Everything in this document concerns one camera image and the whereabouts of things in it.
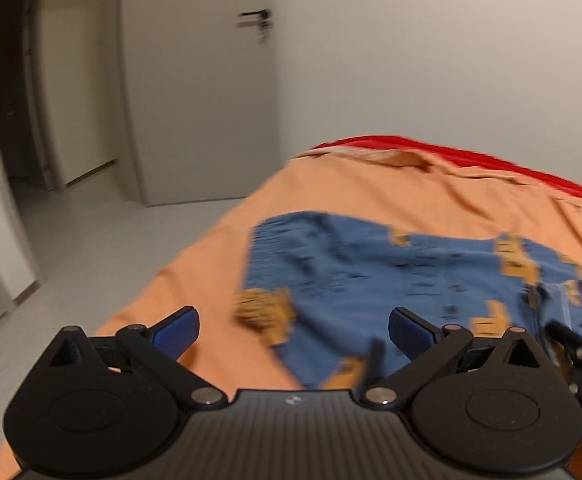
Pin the red blanket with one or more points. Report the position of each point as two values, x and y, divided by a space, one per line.
471 157

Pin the blue pants with orange print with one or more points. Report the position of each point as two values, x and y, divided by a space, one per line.
371 270

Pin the orange bed sheet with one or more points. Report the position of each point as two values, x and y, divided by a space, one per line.
371 190

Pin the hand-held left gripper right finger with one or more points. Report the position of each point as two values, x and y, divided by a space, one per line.
411 332

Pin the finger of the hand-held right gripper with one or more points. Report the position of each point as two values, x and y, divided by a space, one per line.
568 340

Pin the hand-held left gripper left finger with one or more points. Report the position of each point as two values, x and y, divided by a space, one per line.
178 332

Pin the white door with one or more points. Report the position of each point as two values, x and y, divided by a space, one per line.
196 110

